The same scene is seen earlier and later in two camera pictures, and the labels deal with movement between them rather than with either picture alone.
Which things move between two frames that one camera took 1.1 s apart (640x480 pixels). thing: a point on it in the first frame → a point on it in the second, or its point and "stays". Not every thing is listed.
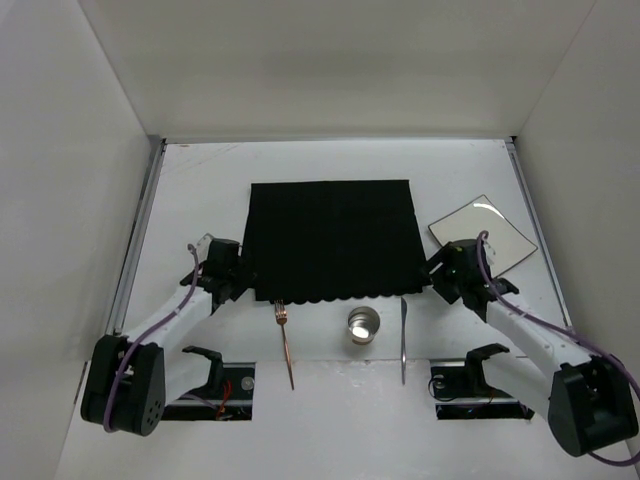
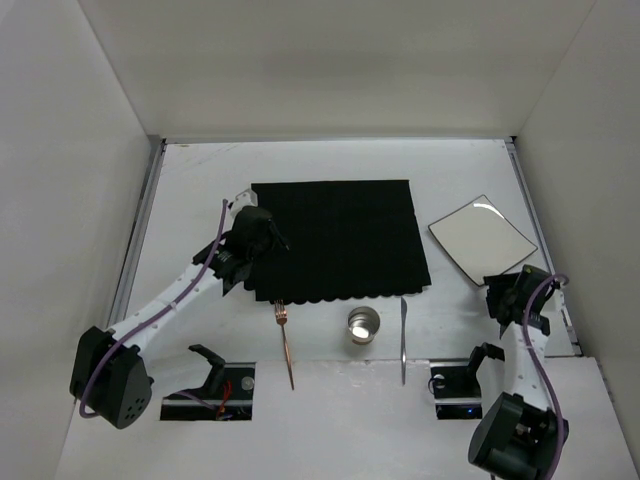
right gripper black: (438, 273) → (500, 298)
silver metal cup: (363, 323) stays
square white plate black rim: (507, 245) stays
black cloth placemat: (337, 240) stays
